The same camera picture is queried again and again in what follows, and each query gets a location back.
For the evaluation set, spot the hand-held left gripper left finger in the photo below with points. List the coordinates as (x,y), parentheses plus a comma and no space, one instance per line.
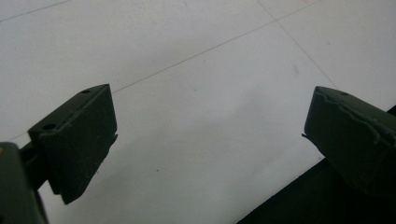
(77,140)

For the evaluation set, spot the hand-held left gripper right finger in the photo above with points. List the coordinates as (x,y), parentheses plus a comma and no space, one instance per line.
(351,140)

